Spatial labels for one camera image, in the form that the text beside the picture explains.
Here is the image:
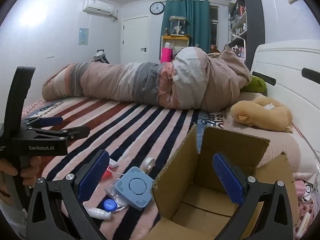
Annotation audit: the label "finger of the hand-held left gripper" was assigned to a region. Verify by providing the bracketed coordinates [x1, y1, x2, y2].
[25, 126, 90, 140]
[24, 116, 63, 128]

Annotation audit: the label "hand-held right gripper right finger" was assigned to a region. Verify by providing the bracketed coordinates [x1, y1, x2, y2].
[212, 152, 293, 240]

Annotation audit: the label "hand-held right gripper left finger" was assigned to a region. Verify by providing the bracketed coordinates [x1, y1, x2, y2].
[25, 149, 110, 240]

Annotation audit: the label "brown cardboard box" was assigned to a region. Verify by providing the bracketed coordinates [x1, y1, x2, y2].
[151, 124, 300, 240]

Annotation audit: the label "person's left hand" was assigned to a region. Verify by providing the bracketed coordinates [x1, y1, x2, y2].
[0, 156, 42, 187]

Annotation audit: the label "clear plastic case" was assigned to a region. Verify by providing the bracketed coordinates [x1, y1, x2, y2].
[104, 180, 118, 198]

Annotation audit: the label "white plastic tube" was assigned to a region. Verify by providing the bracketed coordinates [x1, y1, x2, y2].
[85, 207, 112, 220]

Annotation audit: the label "striped pink blanket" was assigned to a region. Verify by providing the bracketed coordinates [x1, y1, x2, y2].
[21, 96, 200, 240]

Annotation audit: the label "blue square plastic device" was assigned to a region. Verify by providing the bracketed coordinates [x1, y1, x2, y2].
[114, 166, 155, 210]

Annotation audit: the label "white round plastic piece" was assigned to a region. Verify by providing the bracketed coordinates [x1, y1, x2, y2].
[142, 157, 156, 174]

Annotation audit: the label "printed bed sheet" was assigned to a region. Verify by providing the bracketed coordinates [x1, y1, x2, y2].
[196, 107, 233, 153]

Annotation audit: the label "rolled pink grey duvet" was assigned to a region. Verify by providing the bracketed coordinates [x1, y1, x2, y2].
[41, 46, 252, 110]

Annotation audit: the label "tan plush toy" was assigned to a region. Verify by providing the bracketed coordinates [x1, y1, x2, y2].
[230, 96, 293, 133]

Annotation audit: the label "pink dotted cloth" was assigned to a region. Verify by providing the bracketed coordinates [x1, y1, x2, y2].
[294, 177, 318, 239]

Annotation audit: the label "green plush toy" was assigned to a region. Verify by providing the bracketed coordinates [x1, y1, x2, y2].
[241, 75, 267, 96]

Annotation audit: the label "white door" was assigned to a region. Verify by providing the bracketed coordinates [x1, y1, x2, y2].
[122, 16, 148, 64]

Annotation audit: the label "pink box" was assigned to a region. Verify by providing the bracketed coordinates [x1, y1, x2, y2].
[161, 47, 173, 63]

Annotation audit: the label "white air conditioner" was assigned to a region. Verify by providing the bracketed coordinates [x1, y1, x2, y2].
[82, 0, 118, 20]

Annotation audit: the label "yellow metal rack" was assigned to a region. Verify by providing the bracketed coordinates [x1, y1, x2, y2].
[161, 35, 190, 60]

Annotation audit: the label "white bed headboard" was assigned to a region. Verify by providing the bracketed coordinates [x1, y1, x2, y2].
[250, 40, 320, 145]

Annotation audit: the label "glass display case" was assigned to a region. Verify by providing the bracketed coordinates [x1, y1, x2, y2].
[169, 16, 188, 37]

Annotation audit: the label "window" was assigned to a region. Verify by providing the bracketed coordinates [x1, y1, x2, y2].
[210, 5, 219, 52]

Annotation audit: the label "teal curtain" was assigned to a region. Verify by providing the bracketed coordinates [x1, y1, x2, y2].
[160, 0, 211, 60]

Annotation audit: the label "dark shelf unit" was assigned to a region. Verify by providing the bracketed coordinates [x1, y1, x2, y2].
[228, 0, 265, 70]

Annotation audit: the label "thin white cable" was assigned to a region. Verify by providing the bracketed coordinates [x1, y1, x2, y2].
[109, 169, 150, 180]

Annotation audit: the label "light blue wall poster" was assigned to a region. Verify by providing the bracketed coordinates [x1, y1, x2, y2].
[79, 27, 90, 45]

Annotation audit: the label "round wall clock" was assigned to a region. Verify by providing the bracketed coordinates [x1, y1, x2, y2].
[149, 2, 165, 15]

